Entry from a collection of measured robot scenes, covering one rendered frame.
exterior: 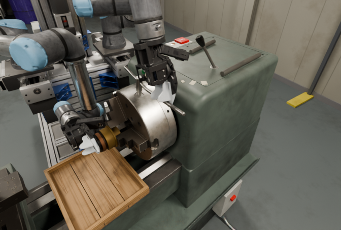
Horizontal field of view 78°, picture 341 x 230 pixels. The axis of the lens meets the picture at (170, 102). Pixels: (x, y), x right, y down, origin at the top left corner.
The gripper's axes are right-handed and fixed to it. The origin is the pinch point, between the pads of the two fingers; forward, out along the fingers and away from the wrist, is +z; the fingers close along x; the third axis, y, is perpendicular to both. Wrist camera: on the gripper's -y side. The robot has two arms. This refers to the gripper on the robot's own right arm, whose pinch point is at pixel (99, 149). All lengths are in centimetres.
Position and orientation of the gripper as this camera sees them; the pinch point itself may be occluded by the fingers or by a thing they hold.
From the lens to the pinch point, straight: 84.0
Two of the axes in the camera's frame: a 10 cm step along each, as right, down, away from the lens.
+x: 0.0, -8.0, -6.0
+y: -7.6, 3.9, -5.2
